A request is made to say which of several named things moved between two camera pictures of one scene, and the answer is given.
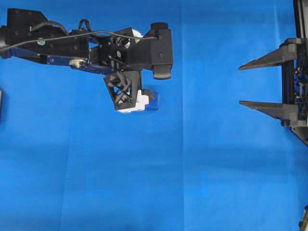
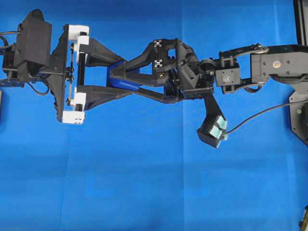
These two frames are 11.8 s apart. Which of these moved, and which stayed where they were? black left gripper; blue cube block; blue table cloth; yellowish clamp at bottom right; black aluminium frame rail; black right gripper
Moved: black left gripper; black right gripper; blue cube block
Stayed: black aluminium frame rail; blue table cloth; yellowish clamp at bottom right
